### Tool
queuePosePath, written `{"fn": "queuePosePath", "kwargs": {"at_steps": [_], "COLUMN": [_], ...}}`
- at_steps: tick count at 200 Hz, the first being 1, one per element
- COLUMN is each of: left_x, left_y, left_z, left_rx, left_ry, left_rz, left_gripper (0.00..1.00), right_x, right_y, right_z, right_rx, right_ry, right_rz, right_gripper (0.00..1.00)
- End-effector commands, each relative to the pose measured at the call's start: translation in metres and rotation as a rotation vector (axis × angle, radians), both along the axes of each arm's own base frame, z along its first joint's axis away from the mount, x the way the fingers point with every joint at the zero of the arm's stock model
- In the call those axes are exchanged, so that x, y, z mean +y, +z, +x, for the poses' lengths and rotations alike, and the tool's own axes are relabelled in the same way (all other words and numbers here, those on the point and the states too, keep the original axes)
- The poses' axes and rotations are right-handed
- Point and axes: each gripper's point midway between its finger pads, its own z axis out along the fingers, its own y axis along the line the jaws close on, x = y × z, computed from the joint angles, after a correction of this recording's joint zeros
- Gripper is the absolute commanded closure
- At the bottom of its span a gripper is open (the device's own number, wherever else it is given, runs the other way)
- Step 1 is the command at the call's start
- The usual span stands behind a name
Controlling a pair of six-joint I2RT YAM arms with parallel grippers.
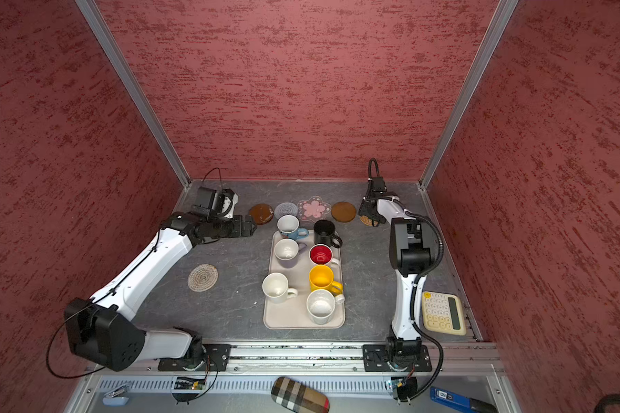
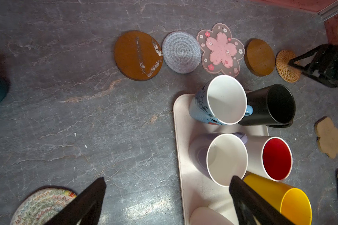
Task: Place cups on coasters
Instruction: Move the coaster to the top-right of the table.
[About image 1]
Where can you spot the aluminium rail frame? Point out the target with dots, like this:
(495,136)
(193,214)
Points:
(333,368)

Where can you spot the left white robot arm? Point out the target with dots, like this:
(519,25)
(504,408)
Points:
(101,329)

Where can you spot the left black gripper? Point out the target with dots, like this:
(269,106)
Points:
(238,231)

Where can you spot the beige calculator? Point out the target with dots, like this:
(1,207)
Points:
(443,313)

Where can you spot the yellow mug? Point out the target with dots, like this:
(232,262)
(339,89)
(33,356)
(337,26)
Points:
(321,277)

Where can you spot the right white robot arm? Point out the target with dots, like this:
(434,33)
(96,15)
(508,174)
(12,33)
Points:
(415,249)

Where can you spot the white mug front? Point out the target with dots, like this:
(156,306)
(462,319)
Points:
(321,305)

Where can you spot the plaid glasses case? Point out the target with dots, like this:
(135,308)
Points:
(296,397)

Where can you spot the pink flower coaster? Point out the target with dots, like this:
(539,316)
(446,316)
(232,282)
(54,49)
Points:
(313,209)

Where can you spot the grey round coaster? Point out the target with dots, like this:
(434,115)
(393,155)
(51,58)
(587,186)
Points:
(284,209)

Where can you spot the red interior mug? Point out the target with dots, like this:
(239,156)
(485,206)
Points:
(321,254)

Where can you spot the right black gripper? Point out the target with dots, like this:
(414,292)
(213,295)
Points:
(364,211)

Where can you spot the blue floral mug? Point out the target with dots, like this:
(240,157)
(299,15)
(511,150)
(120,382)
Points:
(289,228)

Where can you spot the white mug left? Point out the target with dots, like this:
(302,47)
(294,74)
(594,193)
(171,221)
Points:
(277,290)

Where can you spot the white patterned round coaster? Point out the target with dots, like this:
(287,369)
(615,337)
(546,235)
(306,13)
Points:
(202,278)

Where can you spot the brown wooden coaster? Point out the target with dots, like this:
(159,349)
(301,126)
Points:
(343,212)

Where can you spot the black mug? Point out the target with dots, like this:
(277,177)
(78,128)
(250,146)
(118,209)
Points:
(324,232)

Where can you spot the small stapler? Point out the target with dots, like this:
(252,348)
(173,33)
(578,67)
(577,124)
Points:
(117,397)

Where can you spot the blue tool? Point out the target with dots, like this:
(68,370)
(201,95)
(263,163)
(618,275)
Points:
(460,403)

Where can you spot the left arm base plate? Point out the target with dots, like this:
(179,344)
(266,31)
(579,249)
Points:
(212,356)

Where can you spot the dark glossy brown coaster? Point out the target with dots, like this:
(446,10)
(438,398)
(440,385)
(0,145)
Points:
(261,214)

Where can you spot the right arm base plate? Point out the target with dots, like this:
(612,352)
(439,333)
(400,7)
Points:
(379,358)

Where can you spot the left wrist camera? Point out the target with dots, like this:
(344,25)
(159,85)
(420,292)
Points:
(215,204)

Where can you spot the lavender mug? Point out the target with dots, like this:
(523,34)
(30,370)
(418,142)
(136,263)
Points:
(286,253)

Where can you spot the white mug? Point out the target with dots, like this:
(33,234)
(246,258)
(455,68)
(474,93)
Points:
(321,305)
(277,290)

